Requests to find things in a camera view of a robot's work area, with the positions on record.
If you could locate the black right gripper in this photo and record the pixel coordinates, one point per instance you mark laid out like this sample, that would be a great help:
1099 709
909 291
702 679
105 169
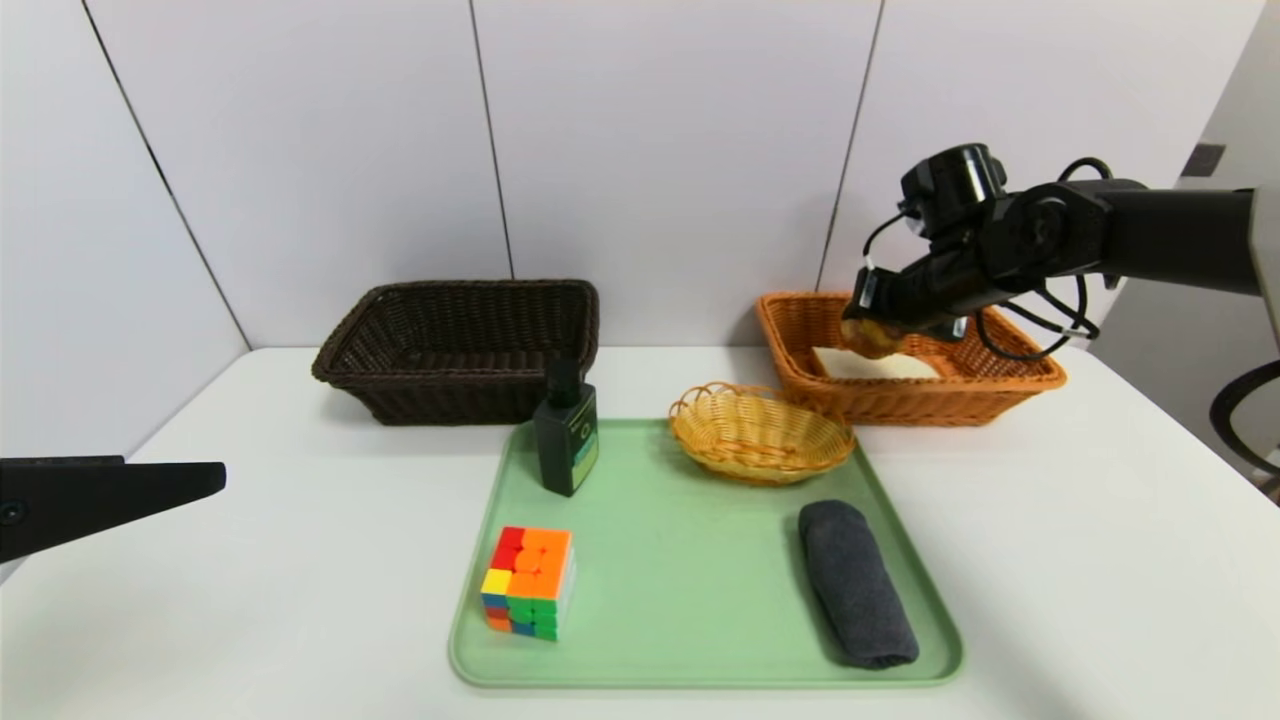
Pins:
866 291

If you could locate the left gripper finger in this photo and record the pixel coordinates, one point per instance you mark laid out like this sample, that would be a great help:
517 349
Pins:
80 500

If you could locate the cream bun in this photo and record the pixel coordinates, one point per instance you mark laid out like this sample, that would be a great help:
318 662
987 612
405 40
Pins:
878 342

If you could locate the white toast bread slice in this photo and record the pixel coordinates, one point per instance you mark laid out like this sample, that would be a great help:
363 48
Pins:
900 368

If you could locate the dark grey towel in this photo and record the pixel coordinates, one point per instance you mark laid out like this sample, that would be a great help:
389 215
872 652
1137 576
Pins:
860 600

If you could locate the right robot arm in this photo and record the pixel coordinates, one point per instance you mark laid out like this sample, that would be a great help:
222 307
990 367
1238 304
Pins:
1150 230

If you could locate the orange wicker basket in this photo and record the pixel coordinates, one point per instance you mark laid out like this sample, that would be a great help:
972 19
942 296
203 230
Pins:
900 405

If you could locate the small yellow wicker basket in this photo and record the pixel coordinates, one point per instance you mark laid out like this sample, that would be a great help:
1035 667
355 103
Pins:
760 440

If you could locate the dark brown wicker basket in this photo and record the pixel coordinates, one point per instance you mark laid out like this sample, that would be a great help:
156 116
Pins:
450 400

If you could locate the light green plastic tray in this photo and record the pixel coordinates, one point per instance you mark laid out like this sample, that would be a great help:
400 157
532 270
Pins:
680 560

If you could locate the dark green bottle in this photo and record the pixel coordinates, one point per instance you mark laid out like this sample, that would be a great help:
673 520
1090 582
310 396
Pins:
565 450

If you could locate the multicoloured puzzle cube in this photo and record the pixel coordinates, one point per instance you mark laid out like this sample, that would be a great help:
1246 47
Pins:
530 580

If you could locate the dark wall plate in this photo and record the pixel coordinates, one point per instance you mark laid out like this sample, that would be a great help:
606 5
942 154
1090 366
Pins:
1203 160

